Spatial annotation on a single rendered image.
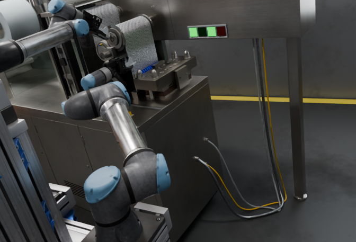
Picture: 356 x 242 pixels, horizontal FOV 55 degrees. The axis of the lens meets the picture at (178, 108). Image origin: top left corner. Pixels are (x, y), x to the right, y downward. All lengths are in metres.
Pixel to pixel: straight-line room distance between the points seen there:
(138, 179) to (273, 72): 2.91
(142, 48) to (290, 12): 0.82
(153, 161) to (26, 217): 0.39
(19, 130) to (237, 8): 1.21
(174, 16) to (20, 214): 1.40
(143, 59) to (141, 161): 1.02
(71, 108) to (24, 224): 0.49
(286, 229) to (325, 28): 2.02
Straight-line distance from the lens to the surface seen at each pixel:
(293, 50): 1.96
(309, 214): 2.37
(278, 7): 1.75
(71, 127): 2.12
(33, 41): 1.45
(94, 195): 1.04
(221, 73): 3.98
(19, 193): 1.04
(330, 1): 3.52
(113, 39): 1.92
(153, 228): 1.17
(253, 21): 1.81
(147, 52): 2.03
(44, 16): 2.13
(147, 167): 1.06
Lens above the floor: 1.60
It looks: 24 degrees down
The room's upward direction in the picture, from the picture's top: 11 degrees counter-clockwise
